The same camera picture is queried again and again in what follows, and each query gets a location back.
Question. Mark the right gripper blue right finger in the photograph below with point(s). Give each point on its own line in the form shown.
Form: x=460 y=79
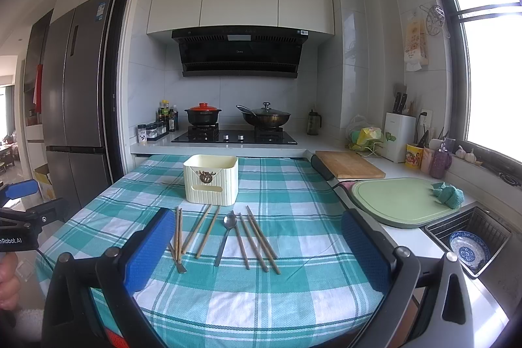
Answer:
x=444 y=318

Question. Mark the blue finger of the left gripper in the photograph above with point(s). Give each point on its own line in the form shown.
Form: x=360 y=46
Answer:
x=17 y=190

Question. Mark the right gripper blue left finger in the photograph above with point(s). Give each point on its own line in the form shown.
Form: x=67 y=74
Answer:
x=71 y=318

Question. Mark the metal spoon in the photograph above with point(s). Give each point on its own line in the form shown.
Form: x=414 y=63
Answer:
x=229 y=223

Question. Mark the person's left hand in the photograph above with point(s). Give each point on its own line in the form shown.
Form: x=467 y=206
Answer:
x=9 y=282

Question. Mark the green cutting board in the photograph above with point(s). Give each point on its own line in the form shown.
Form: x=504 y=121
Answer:
x=400 y=202

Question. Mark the blue white bowl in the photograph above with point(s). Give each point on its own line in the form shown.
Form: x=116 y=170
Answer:
x=470 y=249

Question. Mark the metal sink basket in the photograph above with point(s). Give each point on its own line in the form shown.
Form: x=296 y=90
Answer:
x=475 y=220

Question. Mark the teal dish cloth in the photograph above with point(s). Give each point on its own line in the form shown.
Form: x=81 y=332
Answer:
x=448 y=195

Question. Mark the yellow printed cup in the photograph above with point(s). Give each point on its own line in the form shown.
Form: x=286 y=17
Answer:
x=413 y=156

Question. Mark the wooden cutting board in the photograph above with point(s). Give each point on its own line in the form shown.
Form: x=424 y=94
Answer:
x=349 y=165

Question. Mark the purple soap bottle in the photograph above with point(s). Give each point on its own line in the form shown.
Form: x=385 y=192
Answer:
x=441 y=161

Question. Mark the teal white checkered tablecloth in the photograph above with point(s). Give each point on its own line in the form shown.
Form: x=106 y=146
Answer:
x=322 y=292

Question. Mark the cream utensil holder box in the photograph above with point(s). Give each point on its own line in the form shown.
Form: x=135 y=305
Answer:
x=211 y=180

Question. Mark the spice jar white label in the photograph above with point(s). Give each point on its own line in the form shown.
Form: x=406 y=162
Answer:
x=142 y=134

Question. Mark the plastic bag with produce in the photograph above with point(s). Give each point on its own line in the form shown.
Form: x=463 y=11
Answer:
x=366 y=139

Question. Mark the white knife block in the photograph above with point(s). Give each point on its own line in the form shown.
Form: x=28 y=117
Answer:
x=399 y=130

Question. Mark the grey metal refrigerator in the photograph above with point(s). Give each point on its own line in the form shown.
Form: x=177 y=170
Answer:
x=71 y=104

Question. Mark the sauce bottle yellow cap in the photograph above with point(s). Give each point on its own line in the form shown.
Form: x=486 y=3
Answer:
x=163 y=116

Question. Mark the black gas stove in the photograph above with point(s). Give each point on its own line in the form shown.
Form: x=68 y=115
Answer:
x=213 y=134

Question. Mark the black pot red lid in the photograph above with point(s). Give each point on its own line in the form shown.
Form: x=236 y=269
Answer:
x=203 y=115

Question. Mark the black wok with lid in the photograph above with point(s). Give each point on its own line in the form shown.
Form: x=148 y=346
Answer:
x=265 y=117

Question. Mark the black range hood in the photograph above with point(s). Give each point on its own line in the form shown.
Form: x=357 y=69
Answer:
x=240 y=50

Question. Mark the hanging wall calendar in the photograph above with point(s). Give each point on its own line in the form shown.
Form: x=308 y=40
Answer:
x=415 y=47

